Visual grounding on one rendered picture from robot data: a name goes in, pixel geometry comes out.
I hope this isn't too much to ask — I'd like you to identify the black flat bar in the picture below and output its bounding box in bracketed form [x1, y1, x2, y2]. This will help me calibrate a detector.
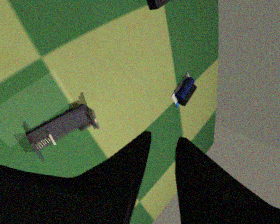
[148, 0, 169, 10]

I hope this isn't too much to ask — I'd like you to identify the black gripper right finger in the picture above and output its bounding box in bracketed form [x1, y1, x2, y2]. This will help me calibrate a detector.
[175, 137, 280, 224]

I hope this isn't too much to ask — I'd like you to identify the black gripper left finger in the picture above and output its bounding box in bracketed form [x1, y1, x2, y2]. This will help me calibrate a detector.
[0, 131, 152, 224]

